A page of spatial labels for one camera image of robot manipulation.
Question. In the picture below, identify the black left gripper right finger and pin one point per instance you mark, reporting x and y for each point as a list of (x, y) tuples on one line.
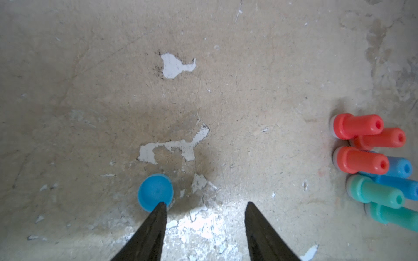
[(264, 243)]

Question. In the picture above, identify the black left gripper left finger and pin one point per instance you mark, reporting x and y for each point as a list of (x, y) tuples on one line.
[(147, 243)]

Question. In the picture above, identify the blue stamp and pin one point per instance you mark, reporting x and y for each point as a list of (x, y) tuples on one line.
[(409, 187), (399, 167)]

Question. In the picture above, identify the green stamp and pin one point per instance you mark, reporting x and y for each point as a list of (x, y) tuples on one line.
[(402, 217), (363, 189)]

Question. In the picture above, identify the red stamp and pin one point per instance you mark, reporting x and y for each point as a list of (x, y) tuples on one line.
[(347, 126), (390, 137), (351, 160)]

